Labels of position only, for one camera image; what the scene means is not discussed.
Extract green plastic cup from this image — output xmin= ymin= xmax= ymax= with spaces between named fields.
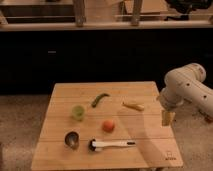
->
xmin=71 ymin=105 xmax=85 ymax=121

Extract yellow toy banana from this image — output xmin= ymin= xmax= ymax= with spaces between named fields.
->
xmin=122 ymin=102 xmax=144 ymax=111

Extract small metal bowl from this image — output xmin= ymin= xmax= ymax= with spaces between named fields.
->
xmin=65 ymin=132 xmax=79 ymax=149

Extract white black dish brush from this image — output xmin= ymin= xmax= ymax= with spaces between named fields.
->
xmin=88 ymin=139 xmax=136 ymax=152

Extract wooden post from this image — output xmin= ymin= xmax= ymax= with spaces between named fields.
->
xmin=73 ymin=0 xmax=86 ymax=27
xmin=131 ymin=0 xmax=143 ymax=26

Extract wooden shelf rail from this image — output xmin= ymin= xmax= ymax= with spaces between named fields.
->
xmin=0 ymin=20 xmax=213 ymax=32

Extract dark object top right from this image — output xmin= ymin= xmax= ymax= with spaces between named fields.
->
xmin=165 ymin=0 xmax=213 ymax=14

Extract left wooden post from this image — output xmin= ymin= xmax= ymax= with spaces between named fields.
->
xmin=73 ymin=0 xmax=86 ymax=27

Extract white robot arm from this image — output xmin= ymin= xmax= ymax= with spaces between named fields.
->
xmin=158 ymin=63 xmax=213 ymax=126

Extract right wooden post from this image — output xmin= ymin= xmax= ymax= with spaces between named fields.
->
xmin=131 ymin=0 xmax=143 ymax=26

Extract orange toy tomato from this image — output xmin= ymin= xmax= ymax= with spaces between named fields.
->
xmin=102 ymin=120 xmax=115 ymax=132

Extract green toy pepper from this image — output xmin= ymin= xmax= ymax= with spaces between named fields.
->
xmin=91 ymin=93 xmax=110 ymax=108

